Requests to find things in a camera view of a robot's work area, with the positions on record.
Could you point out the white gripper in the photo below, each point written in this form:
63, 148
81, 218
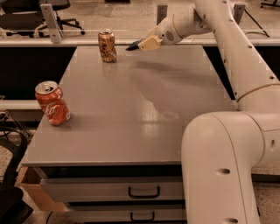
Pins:
165, 32

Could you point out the blue rxbar blueberry wrapper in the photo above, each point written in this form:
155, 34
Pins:
133, 46

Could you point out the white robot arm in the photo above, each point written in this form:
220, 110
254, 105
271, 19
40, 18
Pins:
219, 149

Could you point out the orange crushed soda can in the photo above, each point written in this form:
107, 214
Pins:
106, 40

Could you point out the red coca-cola can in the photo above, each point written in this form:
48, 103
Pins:
50, 98

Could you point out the black office chair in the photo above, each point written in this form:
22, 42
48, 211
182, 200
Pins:
22, 17

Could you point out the grey upper drawer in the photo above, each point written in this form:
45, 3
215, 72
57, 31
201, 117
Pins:
113, 189

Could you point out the grey drawer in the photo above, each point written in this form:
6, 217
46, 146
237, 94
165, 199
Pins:
129, 214
113, 189

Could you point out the cardboard box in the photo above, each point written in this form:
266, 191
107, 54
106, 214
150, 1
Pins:
29, 180

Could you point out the grey lower drawer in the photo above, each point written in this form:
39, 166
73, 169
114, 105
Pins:
129, 214

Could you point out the black chair at left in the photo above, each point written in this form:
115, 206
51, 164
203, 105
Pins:
13, 210

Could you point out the middle grey metal bracket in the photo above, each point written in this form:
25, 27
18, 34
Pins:
161, 12

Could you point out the grey metal bracket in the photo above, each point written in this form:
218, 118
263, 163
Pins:
161, 12
51, 22
238, 10

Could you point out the right grey metal bracket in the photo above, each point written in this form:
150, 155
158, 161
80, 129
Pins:
238, 10

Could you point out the left grey metal bracket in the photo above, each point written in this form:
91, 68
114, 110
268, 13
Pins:
51, 22

